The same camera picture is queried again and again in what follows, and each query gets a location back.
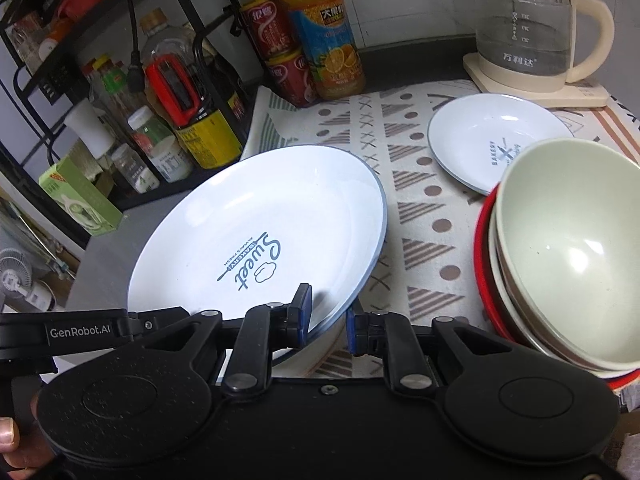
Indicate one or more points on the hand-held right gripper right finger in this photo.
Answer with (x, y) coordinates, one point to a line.
(351, 331)

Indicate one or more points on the patterned fringed table mat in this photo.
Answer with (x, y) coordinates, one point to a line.
(410, 210)

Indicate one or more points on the white jar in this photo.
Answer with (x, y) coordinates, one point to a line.
(172, 162)

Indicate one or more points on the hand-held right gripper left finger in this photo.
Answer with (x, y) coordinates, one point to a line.
(304, 317)

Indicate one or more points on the red drink can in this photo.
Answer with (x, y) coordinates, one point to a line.
(292, 80)
(265, 25)

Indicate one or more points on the red and black bowl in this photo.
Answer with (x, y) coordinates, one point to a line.
(482, 260)

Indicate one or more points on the green label bottle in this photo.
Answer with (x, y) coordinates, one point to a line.
(117, 90)

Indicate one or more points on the person's left hand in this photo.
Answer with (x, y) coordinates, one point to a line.
(7, 432)

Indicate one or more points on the black metal rack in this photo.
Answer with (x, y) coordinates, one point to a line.
(30, 85)

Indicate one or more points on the small white printed plate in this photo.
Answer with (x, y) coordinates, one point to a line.
(475, 130)

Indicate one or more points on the pale green bowl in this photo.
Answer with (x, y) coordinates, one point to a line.
(497, 260)
(575, 220)

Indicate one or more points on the white cup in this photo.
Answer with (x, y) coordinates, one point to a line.
(90, 127)

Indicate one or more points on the dark bottle with yellow label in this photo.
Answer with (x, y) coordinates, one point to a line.
(210, 140)

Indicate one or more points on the white desk fan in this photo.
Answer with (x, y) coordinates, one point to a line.
(20, 280)

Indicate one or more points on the clear plastic bottle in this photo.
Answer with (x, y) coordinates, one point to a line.
(160, 30)

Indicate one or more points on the small clear jar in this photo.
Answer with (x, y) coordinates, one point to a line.
(132, 170)

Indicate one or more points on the cream kettle base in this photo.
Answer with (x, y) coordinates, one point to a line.
(575, 92)

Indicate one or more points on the green cardboard box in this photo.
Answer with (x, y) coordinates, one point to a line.
(80, 195)

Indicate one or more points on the orange juice bottle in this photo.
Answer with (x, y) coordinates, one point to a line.
(320, 35)

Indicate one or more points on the large white printed plate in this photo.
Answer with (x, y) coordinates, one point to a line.
(240, 210)

